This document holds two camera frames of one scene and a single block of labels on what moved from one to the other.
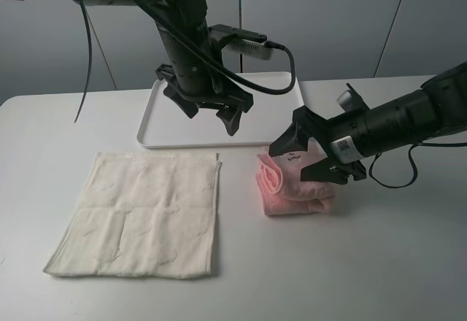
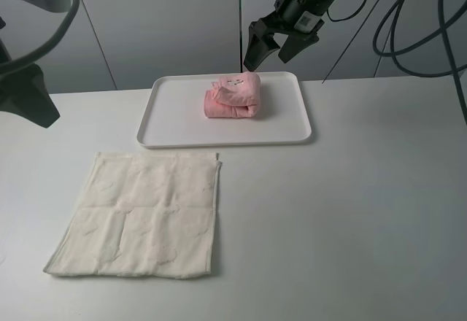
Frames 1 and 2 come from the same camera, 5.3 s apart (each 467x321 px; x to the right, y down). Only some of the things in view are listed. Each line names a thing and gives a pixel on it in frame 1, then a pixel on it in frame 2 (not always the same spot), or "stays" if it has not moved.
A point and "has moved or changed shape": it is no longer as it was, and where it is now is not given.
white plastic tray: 164,125 stays
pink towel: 281,187 has moved or changed shape
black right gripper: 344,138 -> 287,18
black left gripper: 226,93 -> 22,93
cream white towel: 143,215 stays
